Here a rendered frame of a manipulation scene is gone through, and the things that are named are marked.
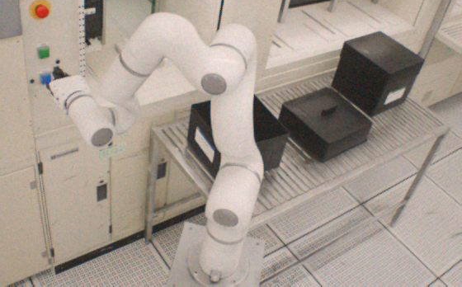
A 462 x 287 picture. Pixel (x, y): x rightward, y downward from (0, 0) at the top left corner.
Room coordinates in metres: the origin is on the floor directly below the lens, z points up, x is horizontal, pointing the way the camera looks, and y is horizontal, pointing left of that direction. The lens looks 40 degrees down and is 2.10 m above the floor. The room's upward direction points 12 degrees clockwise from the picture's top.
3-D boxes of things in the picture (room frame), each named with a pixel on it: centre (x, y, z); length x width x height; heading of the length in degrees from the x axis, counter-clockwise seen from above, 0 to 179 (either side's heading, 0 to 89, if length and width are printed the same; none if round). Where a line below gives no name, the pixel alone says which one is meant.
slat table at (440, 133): (1.75, -0.37, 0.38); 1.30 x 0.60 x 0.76; 133
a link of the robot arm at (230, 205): (0.92, -0.04, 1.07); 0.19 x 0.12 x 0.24; 173
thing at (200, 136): (1.48, -0.03, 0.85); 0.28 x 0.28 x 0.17; 38
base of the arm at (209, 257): (0.95, -0.05, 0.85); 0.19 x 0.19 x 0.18
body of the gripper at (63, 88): (1.10, 0.46, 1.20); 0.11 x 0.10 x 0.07; 43
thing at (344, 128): (1.73, -0.39, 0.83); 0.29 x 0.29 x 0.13; 45
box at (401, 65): (2.10, -0.63, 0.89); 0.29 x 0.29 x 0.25; 45
